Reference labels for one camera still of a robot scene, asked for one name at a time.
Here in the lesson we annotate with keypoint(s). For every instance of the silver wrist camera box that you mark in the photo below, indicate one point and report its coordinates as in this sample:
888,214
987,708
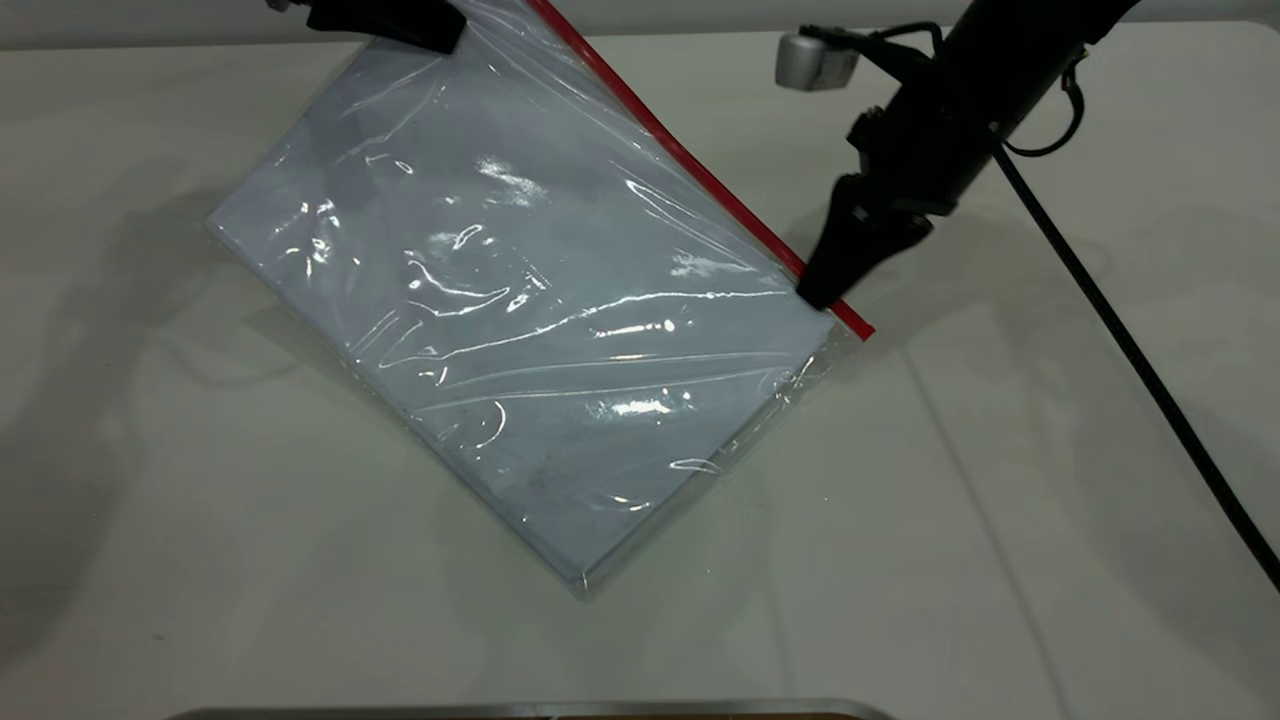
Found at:
815,62

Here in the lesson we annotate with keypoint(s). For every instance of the transparent zip bag red edge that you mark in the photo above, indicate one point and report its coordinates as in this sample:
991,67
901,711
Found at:
560,300

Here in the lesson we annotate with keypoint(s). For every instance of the white paper stack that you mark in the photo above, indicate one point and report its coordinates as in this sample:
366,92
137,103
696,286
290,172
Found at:
560,330

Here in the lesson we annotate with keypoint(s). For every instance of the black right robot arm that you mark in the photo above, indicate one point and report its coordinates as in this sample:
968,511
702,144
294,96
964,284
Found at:
1030,50

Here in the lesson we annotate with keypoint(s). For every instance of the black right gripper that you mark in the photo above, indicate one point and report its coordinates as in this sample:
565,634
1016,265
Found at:
920,140

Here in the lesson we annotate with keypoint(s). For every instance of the silver metal bar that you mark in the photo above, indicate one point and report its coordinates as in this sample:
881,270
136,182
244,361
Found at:
520,711

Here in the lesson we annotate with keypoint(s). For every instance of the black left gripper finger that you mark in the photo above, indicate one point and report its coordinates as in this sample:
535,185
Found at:
400,20

